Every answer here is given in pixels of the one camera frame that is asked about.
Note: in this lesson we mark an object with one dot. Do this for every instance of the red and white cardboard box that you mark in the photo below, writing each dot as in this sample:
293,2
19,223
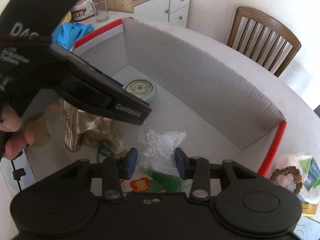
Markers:
202,88

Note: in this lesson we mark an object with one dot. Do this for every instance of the person's left hand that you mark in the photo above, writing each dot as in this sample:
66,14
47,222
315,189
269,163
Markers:
11,123

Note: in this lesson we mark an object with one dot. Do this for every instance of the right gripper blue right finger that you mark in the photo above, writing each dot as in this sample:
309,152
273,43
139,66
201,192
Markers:
198,170

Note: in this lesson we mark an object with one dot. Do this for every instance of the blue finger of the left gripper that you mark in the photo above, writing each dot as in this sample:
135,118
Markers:
106,76

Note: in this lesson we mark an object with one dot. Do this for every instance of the white drawer sideboard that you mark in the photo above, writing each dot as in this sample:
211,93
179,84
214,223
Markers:
174,12

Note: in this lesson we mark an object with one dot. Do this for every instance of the pale green round tin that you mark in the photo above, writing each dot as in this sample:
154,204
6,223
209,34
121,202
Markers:
143,88

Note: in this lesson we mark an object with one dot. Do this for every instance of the wooden desk organizer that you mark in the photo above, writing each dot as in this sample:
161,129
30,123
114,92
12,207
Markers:
115,0

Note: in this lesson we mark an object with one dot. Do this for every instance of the wet wipes pack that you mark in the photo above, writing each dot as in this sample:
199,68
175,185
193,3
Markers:
309,171

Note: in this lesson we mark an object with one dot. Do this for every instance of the yellow carton box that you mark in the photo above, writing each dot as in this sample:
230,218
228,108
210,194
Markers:
308,209

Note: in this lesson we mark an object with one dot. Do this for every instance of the wooden dining chair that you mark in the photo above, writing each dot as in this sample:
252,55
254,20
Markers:
263,39

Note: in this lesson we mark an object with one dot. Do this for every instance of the red white snack bag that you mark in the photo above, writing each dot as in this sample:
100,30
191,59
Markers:
82,10

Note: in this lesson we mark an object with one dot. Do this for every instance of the blue rubber gloves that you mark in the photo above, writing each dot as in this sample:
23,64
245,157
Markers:
67,33

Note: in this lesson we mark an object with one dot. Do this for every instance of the clear bag of white beads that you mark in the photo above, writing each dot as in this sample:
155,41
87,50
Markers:
156,151

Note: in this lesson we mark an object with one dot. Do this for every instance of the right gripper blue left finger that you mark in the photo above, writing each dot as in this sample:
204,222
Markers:
114,170

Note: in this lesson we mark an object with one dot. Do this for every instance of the green cartoon snack packet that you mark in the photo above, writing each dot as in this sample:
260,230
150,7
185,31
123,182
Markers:
154,182

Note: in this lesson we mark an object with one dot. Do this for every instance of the drinking glass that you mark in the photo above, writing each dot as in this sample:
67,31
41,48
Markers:
100,10

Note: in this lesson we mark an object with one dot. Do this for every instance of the gold foil snack bag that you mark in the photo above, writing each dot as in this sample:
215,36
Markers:
85,129

